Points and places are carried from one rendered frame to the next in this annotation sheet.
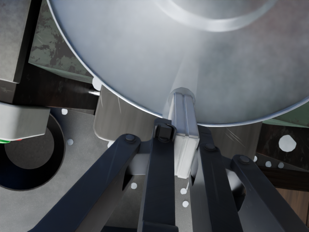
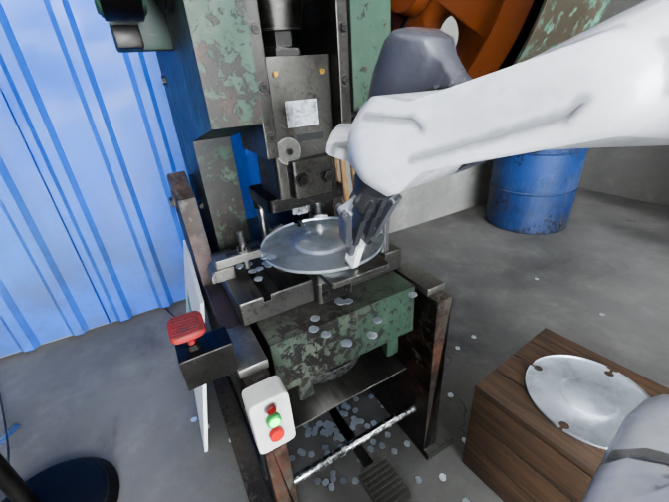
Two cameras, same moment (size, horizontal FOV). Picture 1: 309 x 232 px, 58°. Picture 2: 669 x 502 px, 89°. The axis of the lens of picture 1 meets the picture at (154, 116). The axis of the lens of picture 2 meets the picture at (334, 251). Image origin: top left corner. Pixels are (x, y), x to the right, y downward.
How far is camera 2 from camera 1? 0.60 m
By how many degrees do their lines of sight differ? 62
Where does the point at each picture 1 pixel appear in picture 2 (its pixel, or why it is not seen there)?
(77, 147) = not seen: outside the picture
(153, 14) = (319, 256)
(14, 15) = (247, 337)
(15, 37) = (254, 343)
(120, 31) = (314, 263)
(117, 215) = not seen: outside the picture
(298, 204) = (500, 379)
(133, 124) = (341, 275)
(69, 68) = (293, 335)
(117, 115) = (334, 276)
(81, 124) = not seen: outside the picture
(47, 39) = (272, 333)
